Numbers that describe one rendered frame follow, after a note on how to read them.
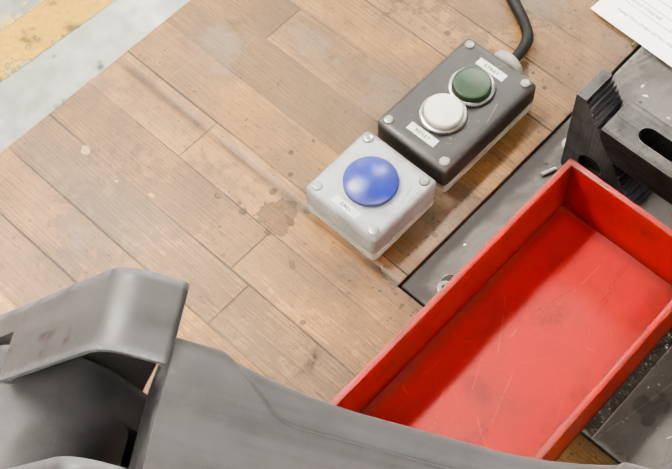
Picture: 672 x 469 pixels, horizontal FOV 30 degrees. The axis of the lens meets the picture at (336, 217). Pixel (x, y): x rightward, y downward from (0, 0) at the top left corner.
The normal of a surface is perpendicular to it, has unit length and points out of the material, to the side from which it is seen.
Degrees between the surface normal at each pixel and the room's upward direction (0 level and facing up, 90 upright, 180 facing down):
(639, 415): 0
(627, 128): 0
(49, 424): 21
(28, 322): 46
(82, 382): 34
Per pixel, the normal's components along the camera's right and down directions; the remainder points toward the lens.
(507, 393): -0.03, -0.49
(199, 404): 0.29, -0.43
